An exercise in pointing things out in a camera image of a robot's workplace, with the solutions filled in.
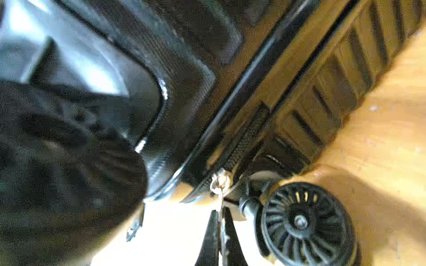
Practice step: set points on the silver zipper pull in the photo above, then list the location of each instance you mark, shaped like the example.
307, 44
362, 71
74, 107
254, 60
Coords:
221, 182

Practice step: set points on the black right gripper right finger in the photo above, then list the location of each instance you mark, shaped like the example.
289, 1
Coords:
232, 254

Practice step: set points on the black hard-shell suitcase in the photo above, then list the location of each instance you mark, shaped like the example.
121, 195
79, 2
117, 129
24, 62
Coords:
108, 105

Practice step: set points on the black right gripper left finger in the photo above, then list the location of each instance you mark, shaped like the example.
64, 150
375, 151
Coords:
210, 248

